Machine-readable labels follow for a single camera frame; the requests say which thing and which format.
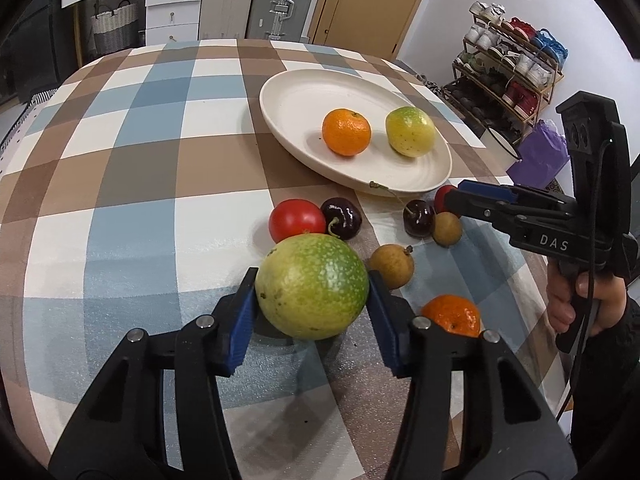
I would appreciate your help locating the woven laundry basket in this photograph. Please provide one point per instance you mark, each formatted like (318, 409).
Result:
(115, 29)

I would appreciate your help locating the small red tomato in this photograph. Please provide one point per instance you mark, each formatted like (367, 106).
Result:
(294, 217)

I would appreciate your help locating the orange mandarin on plate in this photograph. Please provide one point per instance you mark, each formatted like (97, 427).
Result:
(346, 132)

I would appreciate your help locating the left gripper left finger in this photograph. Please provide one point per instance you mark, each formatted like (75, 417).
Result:
(117, 429)

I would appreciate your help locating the yellow passion fruit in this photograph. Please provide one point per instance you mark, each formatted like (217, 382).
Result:
(410, 131)

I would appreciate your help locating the large red tomato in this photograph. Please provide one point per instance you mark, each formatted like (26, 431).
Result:
(440, 198)

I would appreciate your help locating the orange mandarin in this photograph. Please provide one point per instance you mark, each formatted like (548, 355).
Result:
(346, 132)
(457, 315)

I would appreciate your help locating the silver aluminium suitcase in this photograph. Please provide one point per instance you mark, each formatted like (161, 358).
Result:
(282, 0)

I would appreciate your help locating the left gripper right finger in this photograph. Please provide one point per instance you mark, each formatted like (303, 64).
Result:
(508, 431)

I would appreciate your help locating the green passion fruit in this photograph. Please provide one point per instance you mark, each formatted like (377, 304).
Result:
(312, 286)

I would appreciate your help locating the dark cherry left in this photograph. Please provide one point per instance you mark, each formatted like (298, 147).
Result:
(343, 219)

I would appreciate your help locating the brown longan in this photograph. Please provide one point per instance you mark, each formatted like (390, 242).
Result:
(447, 229)
(394, 263)

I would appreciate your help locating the purple gift bag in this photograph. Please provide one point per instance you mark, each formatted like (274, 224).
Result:
(543, 154)

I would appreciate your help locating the dark cherry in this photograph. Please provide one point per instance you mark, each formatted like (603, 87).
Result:
(343, 219)
(418, 215)

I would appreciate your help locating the wooden door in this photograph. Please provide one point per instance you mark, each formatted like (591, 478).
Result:
(375, 27)

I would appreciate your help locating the checkered tablecloth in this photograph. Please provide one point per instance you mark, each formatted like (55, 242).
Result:
(138, 195)

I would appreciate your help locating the dark cherry right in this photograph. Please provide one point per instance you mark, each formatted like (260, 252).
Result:
(418, 215)

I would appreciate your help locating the wooden shoe rack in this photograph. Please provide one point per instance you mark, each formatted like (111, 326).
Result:
(506, 73)

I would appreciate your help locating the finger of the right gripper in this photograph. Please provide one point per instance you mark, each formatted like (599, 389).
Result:
(480, 208)
(492, 190)

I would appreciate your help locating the cream round plate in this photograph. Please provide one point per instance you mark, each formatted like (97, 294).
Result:
(294, 105)

